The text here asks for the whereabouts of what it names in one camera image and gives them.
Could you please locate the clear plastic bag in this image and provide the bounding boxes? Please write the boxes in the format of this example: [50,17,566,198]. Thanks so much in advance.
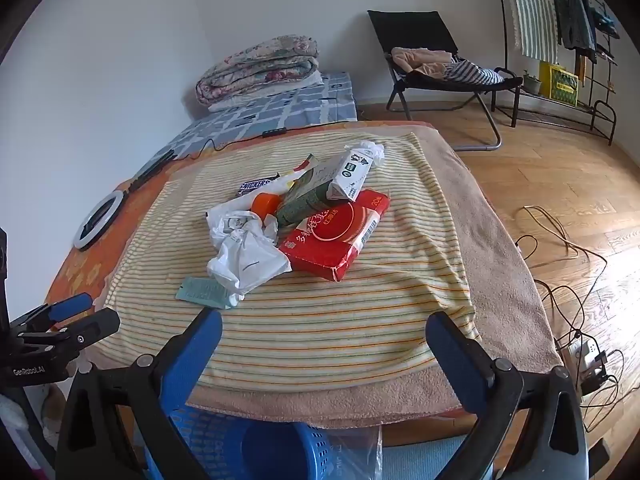
[320,427,383,480]

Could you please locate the navy striped cloth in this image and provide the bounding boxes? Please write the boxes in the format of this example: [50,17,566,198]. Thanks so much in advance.
[442,59,503,86]

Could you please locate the beige cloth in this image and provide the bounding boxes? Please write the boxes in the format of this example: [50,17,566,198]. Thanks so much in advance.
[391,47,453,80]

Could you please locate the white plastic bag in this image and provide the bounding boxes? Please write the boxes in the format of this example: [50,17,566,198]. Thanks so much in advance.
[205,195,292,297]

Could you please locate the teal floor mat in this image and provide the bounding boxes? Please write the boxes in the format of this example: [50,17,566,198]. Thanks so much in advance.
[380,435,471,480]

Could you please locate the black cable with remote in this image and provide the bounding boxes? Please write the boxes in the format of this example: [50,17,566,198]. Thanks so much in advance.
[187,127,288,158]

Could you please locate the blue plastic basket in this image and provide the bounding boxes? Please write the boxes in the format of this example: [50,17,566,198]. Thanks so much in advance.
[145,405,336,480]

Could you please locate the orange plastic cup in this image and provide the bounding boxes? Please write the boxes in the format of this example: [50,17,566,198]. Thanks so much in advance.
[251,192,282,217]

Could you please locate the small clear bottle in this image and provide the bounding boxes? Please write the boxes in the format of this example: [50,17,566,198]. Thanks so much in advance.
[326,144,373,202]

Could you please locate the green bottle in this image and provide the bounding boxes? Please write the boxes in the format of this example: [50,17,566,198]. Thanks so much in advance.
[275,184,332,227]

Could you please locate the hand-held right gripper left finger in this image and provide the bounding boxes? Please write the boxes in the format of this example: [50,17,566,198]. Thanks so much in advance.
[55,306,223,480]

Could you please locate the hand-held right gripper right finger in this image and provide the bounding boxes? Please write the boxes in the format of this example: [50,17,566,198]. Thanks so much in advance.
[425,311,591,480]

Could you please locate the black folding chair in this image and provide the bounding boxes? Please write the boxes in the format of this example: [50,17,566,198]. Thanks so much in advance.
[367,9,523,152]

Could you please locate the white power strip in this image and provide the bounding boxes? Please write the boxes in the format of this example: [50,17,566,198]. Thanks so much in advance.
[562,337,608,391]

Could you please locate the folded floral quilt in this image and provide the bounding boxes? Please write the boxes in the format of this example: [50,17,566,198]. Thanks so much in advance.
[195,35,321,107]

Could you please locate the tan floor cable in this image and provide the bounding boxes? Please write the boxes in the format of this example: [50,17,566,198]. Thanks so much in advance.
[520,205,591,261]

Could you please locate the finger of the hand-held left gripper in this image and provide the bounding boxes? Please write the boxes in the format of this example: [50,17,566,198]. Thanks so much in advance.
[10,292,94,336]
[17,308,121,361]

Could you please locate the beige towel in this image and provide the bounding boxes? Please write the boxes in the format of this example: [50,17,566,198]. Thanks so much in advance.
[185,122,563,431]

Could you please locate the brown candy bar wrapper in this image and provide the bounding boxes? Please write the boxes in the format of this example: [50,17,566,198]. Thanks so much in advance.
[236,176,281,198]

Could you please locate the teal hanging garment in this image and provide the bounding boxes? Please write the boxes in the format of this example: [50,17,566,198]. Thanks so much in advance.
[595,2,621,41]

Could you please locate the black metal clothes rack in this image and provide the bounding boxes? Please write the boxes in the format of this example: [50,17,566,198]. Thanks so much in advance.
[492,0,621,146]

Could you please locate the orange floral bedsheet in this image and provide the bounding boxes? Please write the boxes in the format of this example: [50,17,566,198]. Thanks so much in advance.
[73,149,176,252]

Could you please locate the dark hanging jacket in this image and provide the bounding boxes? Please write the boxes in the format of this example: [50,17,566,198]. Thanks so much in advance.
[552,0,598,52]

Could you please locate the teal packet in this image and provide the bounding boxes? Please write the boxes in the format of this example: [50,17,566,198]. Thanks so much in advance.
[175,276,240,309]

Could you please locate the crumpled white tissue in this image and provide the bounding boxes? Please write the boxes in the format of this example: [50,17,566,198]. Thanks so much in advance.
[356,141,386,167]

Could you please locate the blue patterned bed sheet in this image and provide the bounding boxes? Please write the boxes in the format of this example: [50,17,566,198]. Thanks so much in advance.
[135,71,358,181]

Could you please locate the black floor cables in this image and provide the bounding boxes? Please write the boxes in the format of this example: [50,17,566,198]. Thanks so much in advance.
[515,235,626,431]

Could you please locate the yellow striped towel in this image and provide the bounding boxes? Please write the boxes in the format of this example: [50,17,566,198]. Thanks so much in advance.
[102,131,483,393]

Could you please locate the white toothpaste tube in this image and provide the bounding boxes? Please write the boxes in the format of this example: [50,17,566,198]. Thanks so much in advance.
[287,157,346,201]

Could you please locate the red cardboard box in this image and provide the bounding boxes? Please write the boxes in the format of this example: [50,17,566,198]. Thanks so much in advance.
[277,187,391,282]

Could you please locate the green striped hanging cloth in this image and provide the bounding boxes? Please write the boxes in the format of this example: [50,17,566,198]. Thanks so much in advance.
[505,0,558,61]

